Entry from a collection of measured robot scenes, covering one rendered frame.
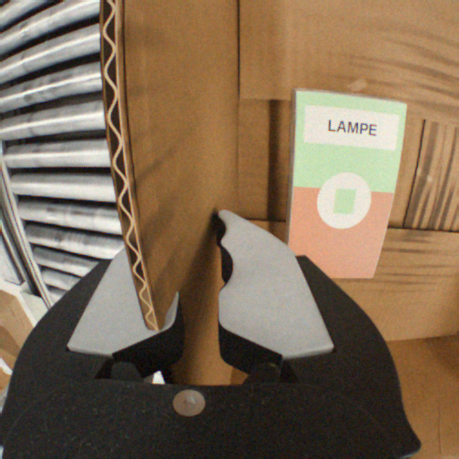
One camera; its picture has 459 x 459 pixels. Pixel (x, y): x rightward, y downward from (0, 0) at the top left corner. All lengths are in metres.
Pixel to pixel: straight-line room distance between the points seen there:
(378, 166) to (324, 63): 0.08
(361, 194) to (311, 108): 0.06
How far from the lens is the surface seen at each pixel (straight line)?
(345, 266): 0.22
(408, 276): 0.29
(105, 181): 0.51
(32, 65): 0.59
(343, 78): 0.21
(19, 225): 0.78
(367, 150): 0.19
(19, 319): 1.08
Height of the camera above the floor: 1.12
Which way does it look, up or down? 58 degrees down
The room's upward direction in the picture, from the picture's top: 154 degrees counter-clockwise
